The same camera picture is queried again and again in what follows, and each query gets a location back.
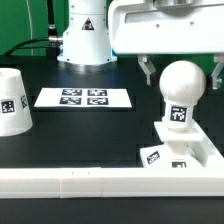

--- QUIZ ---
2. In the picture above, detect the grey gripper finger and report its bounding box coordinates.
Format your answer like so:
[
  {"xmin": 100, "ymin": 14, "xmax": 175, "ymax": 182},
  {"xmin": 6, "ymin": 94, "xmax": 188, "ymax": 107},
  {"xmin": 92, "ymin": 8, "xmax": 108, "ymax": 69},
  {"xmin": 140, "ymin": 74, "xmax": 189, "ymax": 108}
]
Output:
[{"xmin": 211, "ymin": 54, "xmax": 224, "ymax": 90}]

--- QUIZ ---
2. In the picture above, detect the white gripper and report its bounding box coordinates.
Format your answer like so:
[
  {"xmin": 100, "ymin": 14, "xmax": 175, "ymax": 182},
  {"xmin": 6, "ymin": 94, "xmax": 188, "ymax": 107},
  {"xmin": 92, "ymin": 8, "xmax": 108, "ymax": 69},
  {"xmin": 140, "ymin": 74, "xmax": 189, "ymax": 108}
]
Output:
[{"xmin": 108, "ymin": 0, "xmax": 224, "ymax": 85}]

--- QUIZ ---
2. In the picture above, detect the white lamp bulb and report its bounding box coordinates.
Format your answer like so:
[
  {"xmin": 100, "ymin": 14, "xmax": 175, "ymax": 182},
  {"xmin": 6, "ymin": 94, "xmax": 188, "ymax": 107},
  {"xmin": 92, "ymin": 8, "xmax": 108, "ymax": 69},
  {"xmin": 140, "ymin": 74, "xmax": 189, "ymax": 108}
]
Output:
[{"xmin": 159, "ymin": 61, "xmax": 206, "ymax": 132}]

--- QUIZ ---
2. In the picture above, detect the white lamp base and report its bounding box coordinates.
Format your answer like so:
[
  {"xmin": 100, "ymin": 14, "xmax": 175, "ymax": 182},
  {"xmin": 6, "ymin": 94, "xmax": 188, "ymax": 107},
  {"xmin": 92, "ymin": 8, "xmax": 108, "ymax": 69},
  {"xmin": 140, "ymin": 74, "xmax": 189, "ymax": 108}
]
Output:
[{"xmin": 140, "ymin": 121, "xmax": 202, "ymax": 169}]

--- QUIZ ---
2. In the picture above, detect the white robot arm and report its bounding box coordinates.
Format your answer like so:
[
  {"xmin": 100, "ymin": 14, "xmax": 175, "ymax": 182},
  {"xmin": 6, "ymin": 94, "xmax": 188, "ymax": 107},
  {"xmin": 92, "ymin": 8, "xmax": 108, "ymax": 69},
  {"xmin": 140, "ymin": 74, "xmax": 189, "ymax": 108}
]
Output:
[{"xmin": 58, "ymin": 0, "xmax": 224, "ymax": 89}]

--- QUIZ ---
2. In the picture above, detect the white lamp shade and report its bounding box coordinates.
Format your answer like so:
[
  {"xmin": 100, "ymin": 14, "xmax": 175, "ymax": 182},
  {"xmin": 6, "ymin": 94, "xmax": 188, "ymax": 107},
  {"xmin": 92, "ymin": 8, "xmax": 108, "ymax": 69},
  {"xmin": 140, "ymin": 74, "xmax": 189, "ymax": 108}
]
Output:
[{"xmin": 0, "ymin": 68, "xmax": 33, "ymax": 137}]

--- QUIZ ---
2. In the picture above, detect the white marker sheet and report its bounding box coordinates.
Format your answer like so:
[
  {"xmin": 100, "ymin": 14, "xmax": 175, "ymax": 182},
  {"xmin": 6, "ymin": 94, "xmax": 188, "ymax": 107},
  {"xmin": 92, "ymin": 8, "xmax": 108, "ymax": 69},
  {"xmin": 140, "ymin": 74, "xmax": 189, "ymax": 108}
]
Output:
[{"xmin": 34, "ymin": 88, "xmax": 132, "ymax": 108}]

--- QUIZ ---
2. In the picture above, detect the white L-shaped fence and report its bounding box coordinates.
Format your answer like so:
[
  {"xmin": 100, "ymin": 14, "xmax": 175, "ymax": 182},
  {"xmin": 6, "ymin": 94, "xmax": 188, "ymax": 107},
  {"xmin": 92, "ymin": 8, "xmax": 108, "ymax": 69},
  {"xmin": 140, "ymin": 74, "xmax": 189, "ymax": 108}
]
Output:
[{"xmin": 0, "ymin": 125, "xmax": 224, "ymax": 199}]

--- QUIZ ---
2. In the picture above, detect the black cable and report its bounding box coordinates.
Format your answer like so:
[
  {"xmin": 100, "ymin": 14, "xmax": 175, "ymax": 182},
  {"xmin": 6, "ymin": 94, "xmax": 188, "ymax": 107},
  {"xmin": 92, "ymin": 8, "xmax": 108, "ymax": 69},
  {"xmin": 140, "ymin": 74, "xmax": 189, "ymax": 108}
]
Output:
[{"xmin": 3, "ymin": 0, "xmax": 64, "ymax": 56}]

